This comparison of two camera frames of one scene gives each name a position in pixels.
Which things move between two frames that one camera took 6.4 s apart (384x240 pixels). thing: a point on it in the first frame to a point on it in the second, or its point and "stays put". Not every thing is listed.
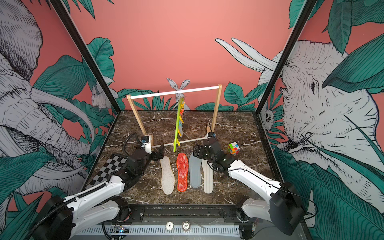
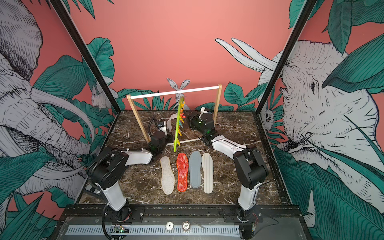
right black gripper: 201,150 to 193,119
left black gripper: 156,157 to 169,136
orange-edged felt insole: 182,160 stays put
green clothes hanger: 177,124 stays put
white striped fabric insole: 208,175 stays put
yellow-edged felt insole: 167,179 stays put
